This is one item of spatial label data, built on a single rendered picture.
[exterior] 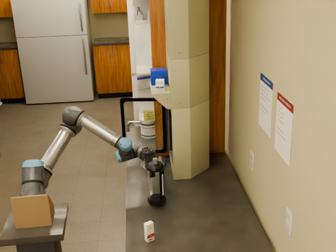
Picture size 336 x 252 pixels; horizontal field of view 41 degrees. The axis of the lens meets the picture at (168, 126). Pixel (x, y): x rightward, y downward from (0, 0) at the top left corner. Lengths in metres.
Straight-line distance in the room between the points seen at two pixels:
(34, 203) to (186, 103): 1.02
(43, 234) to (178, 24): 1.34
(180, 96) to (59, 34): 5.10
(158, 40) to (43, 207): 1.27
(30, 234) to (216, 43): 1.62
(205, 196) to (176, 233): 0.41
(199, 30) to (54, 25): 5.11
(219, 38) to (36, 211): 1.55
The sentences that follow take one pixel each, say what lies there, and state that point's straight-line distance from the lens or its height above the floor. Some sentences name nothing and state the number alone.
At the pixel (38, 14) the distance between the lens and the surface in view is 7.58.
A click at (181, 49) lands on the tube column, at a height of 1.77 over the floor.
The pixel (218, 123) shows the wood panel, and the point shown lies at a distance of 3.13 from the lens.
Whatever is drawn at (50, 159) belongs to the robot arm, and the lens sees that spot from 2.70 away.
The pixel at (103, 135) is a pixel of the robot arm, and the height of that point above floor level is 1.31.
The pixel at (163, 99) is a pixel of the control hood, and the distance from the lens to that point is 2.63.
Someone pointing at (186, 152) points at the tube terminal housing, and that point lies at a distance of 2.77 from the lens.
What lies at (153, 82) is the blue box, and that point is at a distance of 2.80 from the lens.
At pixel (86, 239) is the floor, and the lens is 4.05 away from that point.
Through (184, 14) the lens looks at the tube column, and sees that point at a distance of 2.55.
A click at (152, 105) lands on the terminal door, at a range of 2.98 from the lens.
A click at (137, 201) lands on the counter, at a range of 2.62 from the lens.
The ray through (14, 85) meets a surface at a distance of 8.04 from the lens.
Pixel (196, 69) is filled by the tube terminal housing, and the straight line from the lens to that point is 2.66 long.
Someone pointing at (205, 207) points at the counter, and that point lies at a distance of 2.55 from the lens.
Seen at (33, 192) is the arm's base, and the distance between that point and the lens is 2.46.
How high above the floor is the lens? 2.25
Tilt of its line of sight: 20 degrees down
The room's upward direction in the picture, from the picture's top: 2 degrees counter-clockwise
